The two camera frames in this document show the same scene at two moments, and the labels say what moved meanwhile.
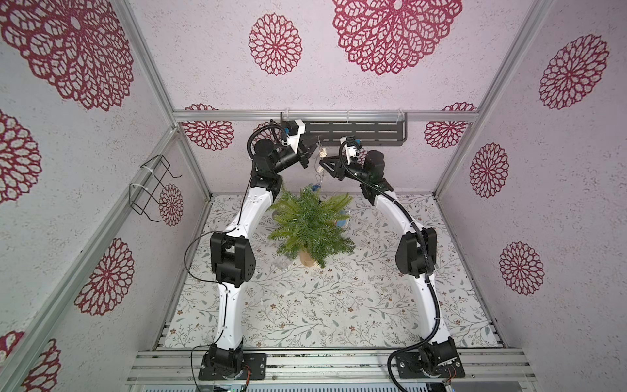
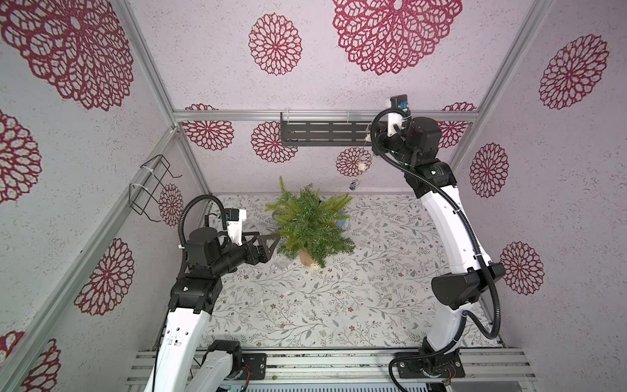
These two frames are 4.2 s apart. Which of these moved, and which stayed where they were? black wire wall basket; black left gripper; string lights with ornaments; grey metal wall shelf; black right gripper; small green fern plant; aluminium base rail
Moved: black right gripper; string lights with ornaments; black left gripper
Stayed: grey metal wall shelf; black wire wall basket; aluminium base rail; small green fern plant
